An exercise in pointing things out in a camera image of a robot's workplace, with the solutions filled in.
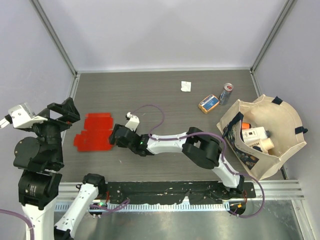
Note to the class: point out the beige cylinder bottle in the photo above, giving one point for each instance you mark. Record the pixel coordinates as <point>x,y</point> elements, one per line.
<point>263,145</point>

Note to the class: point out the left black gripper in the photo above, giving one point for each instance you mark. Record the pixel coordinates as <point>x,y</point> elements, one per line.
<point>70,114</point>

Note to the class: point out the white slotted cable duct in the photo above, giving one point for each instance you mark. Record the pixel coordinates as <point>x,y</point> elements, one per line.
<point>185,206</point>

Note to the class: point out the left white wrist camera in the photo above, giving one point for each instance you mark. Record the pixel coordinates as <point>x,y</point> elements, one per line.
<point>21,117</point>

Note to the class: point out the crumpled white paper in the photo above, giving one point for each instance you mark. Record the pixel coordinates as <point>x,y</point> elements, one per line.
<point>186,86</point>

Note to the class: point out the beige tote bag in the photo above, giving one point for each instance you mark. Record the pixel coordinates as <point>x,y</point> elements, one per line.
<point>276,116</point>

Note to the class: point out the white cosmetic box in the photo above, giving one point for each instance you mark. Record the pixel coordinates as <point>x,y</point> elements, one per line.
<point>255,134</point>

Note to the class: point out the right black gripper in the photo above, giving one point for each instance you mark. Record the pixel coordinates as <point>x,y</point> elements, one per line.
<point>111,138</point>

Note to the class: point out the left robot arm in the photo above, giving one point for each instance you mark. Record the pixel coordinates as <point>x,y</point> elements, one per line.
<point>41,158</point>

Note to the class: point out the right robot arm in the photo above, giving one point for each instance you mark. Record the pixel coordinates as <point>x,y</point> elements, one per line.
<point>202,148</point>

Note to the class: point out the silver drink can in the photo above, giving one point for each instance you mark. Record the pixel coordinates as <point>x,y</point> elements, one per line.
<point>226,93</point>

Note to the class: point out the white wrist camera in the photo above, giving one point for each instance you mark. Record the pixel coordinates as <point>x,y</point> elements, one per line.
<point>132,122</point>
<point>21,117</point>

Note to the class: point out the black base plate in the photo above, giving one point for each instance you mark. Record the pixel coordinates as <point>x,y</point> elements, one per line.
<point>173,192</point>

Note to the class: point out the orange capped bottle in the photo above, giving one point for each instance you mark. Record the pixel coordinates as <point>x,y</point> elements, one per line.
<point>246,126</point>

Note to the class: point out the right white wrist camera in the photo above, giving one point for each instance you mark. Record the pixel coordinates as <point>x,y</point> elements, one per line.
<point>132,122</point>

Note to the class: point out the red paper box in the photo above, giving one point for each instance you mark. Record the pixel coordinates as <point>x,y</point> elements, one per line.
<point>95,135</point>

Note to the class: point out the orange blue snack pack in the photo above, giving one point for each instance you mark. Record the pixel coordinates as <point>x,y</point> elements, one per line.
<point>208,104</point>

